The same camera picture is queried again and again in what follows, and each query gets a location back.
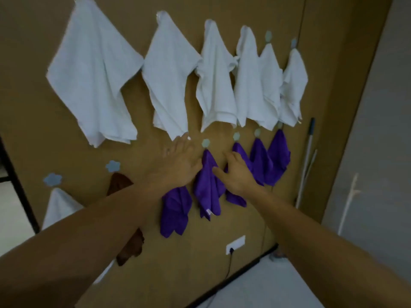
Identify black power cable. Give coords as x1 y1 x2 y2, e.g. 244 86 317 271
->
222 248 235 281

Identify brown cloth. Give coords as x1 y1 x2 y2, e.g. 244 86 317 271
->
107 172 145 267

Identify person's left forearm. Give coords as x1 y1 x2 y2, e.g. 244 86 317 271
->
0 181 180 308

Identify black metal frame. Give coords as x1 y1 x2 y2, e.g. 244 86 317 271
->
0 136 40 234

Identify person's left hand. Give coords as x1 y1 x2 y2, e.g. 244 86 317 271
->
144 135 203 191

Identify person's right hand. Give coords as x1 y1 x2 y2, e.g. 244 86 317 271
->
212 151 263 198

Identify person's right forearm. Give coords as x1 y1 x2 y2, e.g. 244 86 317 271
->
246 186 411 308

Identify small white cloth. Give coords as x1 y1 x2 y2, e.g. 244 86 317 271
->
42 188 115 284

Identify thin white rod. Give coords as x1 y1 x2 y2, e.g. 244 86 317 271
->
303 149 318 184

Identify purple cloth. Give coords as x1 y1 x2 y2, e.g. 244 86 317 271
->
265 129 291 186
160 187 193 238
193 149 226 221
250 138 273 186
224 142 254 208

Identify row of white hanging towels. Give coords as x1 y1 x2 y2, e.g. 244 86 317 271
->
46 0 309 148

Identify white wall socket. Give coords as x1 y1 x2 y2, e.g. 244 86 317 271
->
226 235 246 255

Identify black baseboard strip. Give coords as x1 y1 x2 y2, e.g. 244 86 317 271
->
186 243 278 308

